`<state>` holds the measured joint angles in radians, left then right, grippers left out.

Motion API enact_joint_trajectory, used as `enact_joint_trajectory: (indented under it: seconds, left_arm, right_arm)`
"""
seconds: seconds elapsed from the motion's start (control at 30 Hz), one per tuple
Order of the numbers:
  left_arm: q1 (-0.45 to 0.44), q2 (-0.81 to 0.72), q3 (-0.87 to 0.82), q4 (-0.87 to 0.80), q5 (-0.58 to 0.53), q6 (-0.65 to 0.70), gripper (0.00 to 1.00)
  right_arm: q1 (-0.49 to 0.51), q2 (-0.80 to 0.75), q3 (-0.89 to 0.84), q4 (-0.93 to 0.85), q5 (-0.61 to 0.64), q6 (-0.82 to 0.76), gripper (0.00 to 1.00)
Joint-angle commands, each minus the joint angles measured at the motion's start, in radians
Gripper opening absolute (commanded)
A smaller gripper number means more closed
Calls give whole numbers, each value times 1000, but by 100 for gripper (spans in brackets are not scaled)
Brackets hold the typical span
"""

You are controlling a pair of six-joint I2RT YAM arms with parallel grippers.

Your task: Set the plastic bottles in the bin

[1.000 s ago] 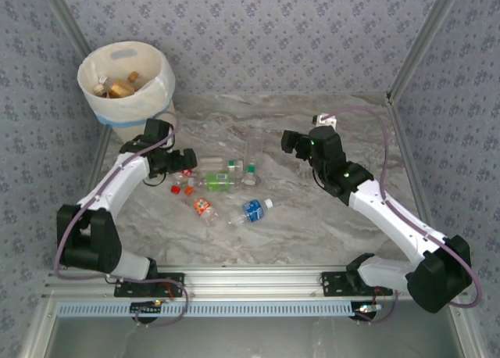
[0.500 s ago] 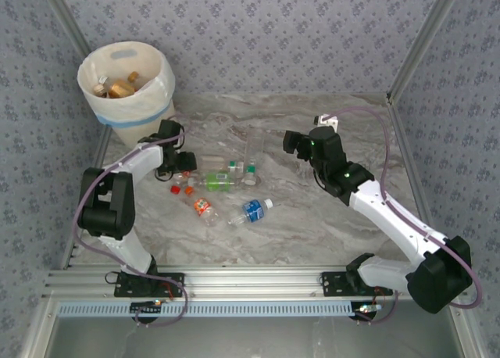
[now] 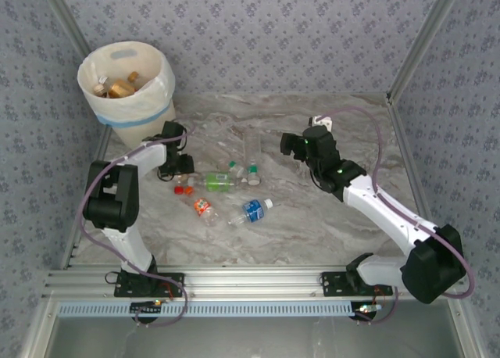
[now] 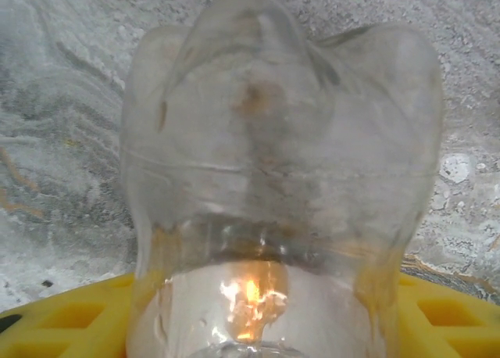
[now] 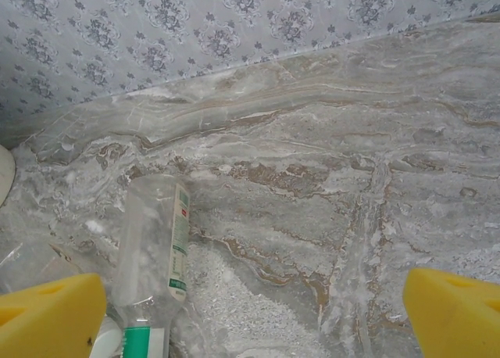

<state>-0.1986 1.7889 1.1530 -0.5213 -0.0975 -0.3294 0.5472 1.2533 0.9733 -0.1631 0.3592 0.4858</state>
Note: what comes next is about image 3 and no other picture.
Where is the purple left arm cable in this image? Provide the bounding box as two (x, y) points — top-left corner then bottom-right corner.
(77, 123), (198, 328)

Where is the clear bottle green label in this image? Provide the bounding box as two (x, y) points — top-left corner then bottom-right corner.
(187, 171), (240, 193)

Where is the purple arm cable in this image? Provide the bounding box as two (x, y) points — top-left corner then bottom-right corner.
(314, 105), (477, 326)
(77, 123), (198, 328)

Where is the aluminium frame corner post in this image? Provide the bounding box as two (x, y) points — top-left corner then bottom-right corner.
(385, 0), (468, 106)

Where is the clear bottle orange label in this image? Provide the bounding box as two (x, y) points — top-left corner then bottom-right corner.
(192, 197), (220, 227)

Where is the small electronics board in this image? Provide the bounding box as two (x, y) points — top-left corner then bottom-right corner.
(130, 299), (164, 317)
(352, 302), (383, 323)

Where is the grey metal panel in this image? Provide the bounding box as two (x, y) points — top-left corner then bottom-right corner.
(50, 317), (464, 358)

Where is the slotted grey cable duct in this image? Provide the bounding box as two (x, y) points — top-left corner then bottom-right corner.
(57, 299), (357, 319)

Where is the small clear bottle green cap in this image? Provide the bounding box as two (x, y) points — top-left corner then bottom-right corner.
(227, 159), (246, 180)
(245, 161), (263, 187)

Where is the aluminium side rail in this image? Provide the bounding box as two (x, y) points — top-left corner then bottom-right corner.
(386, 94), (448, 269)
(60, 127), (115, 271)

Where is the cream waste bin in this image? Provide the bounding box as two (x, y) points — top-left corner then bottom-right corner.
(77, 41), (177, 148)

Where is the clear bottle blue label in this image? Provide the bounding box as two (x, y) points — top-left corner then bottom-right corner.
(227, 197), (275, 227)

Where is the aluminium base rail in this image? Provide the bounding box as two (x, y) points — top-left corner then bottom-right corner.
(41, 263), (469, 301)

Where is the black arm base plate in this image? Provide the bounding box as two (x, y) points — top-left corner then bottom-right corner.
(112, 271), (185, 299)
(320, 271), (394, 298)

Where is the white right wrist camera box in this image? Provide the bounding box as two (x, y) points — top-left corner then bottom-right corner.
(309, 114), (336, 131)

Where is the small gold bottle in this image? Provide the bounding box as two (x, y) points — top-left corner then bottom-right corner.
(107, 80), (136, 99)

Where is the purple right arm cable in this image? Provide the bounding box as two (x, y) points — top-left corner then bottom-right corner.
(314, 105), (477, 326)

